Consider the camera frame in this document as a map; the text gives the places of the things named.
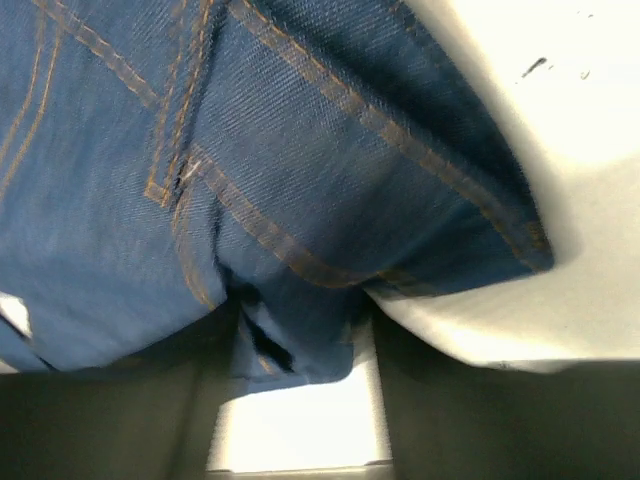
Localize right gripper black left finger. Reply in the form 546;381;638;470
1;309;238;479

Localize dark blue denim trousers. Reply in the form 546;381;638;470
1;1;554;391

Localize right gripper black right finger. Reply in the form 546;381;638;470
372;301;639;479

